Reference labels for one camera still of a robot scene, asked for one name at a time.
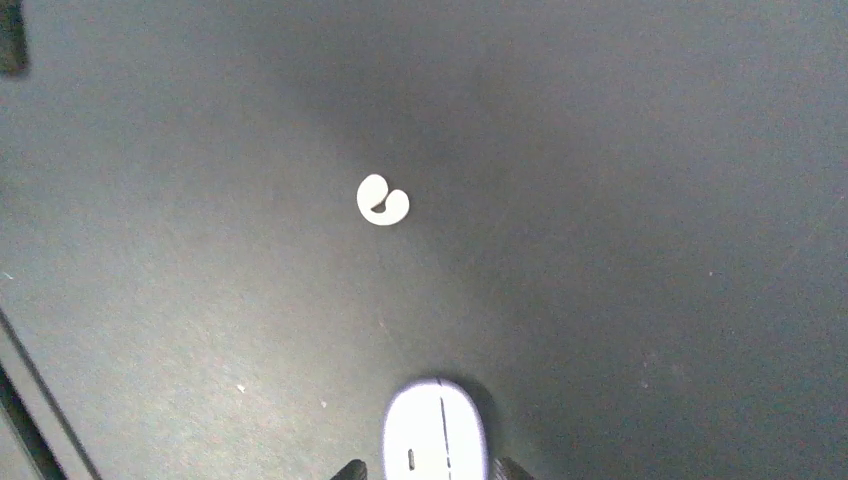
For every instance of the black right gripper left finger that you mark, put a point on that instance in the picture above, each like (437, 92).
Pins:
(355, 469)

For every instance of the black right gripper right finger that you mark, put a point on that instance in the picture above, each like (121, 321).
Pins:
(505, 468)

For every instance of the lavender earbud charging case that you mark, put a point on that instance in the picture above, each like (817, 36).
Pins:
(433, 430)

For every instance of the white earbud near center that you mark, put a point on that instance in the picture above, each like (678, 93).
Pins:
(378, 205)

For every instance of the black frame rail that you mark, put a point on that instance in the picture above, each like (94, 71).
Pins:
(32, 417)

